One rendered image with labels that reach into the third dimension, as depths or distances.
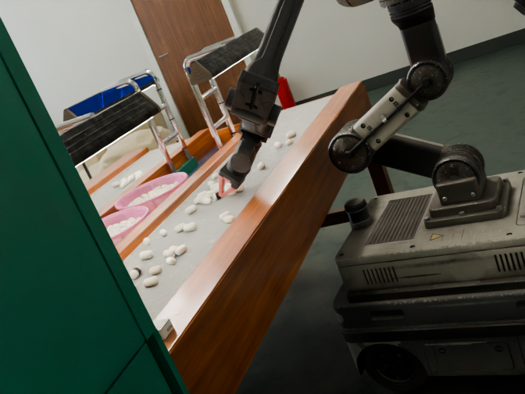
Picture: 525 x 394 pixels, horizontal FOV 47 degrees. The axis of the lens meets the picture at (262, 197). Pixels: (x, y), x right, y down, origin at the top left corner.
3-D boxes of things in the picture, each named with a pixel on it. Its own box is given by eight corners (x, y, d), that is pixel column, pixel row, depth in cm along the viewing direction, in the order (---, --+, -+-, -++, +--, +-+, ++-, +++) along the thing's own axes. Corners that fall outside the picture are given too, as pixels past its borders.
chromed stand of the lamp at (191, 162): (198, 164, 261) (155, 65, 247) (178, 183, 243) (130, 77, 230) (162, 174, 269) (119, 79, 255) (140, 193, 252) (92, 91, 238)
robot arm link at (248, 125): (283, 101, 119) (232, 81, 119) (273, 128, 119) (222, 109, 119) (279, 120, 162) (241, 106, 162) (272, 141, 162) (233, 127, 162)
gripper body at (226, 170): (216, 175, 164) (227, 154, 160) (229, 161, 173) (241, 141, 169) (236, 188, 164) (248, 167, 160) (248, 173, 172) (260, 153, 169)
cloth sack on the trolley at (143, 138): (196, 155, 512) (177, 112, 501) (162, 189, 447) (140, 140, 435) (141, 173, 532) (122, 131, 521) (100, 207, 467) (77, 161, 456)
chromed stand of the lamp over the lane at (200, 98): (282, 141, 243) (241, 33, 230) (266, 159, 226) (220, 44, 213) (241, 152, 252) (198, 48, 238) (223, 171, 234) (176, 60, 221)
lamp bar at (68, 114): (160, 81, 273) (153, 66, 271) (80, 125, 220) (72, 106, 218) (146, 86, 277) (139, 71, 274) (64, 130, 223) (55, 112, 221)
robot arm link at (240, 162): (276, 120, 160) (246, 109, 160) (269, 138, 150) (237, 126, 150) (262, 159, 166) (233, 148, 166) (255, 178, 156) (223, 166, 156)
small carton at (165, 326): (174, 327, 107) (169, 317, 106) (165, 339, 104) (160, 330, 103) (147, 331, 109) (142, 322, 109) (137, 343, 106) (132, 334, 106)
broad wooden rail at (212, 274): (375, 121, 255) (361, 80, 250) (201, 460, 101) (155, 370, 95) (348, 129, 260) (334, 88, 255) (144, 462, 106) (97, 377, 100)
